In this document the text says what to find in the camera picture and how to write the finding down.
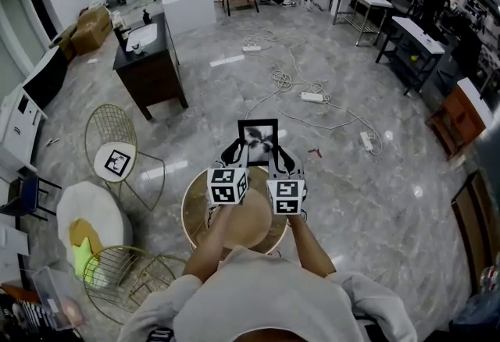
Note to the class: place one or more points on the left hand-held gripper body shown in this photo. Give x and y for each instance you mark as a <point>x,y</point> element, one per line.
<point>226,186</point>

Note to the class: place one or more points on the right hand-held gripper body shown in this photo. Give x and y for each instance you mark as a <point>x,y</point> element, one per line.
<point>287,196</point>

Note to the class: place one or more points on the person's right forearm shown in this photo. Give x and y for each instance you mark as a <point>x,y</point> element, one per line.
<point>310,246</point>

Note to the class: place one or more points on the person's left forearm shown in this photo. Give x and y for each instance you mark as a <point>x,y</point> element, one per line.
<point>211,243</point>

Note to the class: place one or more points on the round glass-top side table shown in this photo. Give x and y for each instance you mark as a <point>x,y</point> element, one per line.
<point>250,227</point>

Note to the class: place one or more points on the red floor scrap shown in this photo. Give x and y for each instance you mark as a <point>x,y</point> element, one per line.
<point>315,153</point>

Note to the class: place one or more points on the white power strip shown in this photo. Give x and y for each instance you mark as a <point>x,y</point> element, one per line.
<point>251,48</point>
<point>366,141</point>
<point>311,97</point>

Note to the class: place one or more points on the person's grey sweatshirt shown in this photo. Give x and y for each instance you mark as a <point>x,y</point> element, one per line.
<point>265,301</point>

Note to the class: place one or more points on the dark wooden sink cabinet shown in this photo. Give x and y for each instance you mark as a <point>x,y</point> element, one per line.
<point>152,75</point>

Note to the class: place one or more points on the white round seat cushion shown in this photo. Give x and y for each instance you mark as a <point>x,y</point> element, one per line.
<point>101,166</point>

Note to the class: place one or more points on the white pouf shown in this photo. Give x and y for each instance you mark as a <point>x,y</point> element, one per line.
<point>93,204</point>

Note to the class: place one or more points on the small white cup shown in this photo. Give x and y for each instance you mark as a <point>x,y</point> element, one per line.
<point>136,48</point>

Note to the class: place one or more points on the white sink basin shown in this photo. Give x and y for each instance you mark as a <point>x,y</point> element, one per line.
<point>142,36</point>

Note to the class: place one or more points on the yellow cushion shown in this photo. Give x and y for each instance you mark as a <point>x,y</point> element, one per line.
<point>84,233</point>

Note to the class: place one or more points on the green star pillow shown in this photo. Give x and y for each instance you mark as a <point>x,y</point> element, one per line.
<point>88,262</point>

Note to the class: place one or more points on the white block counter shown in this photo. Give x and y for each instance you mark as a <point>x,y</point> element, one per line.
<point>187,1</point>

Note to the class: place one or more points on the orange wooden cabinet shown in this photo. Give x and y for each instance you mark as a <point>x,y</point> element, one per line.
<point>457,118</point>

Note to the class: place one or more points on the black table with white top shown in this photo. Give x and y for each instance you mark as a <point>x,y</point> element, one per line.
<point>414,43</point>

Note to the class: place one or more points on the cardboard box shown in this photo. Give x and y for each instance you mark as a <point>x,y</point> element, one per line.
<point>62,40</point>
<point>91,30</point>

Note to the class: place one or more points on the blue black stool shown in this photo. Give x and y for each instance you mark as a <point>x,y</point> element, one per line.
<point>29,192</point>

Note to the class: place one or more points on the dark panel cabinet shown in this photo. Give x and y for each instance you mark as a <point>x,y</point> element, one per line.
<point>45,77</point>

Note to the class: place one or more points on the clear plastic box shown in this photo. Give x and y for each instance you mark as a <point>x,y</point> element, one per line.
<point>54,293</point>

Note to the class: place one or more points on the white cabinet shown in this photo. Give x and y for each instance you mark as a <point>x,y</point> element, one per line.
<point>17,129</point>

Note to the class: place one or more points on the pack of water bottles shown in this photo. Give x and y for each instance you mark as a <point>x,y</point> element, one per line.
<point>491,274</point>

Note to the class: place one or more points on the blue plastic bag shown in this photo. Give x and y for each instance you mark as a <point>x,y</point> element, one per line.
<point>480,313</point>

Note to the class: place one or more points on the black white striped cloth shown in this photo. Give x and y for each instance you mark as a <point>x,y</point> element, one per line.
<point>35,317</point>

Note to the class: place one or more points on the brown wooden frame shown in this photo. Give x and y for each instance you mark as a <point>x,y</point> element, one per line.
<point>476,231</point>

